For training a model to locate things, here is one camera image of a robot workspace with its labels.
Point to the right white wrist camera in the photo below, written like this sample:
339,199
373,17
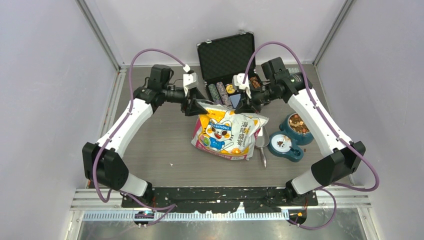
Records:
240,82

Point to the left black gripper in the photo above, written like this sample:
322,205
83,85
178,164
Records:
193,107

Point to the blue playing card deck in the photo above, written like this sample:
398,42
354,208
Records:
235,99

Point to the metal food scoop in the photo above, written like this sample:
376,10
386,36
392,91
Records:
262,141

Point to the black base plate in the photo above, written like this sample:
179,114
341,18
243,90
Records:
219,200

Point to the yellow dealer button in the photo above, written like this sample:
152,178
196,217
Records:
230,89

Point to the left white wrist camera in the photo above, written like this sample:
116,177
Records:
190,80

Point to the pet food bag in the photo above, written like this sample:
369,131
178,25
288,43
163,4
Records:
224,133

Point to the toy brick assembly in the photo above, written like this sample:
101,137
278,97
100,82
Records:
293,70

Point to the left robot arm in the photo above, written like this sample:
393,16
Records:
103,160

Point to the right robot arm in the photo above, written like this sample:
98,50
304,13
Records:
341,156

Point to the teal double pet bowl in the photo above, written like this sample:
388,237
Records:
288,141

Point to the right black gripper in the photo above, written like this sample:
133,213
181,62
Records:
247,104

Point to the black poker chip case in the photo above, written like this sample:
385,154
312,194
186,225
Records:
222,58

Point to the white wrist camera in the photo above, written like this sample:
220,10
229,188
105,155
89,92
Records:
190,80
240,82

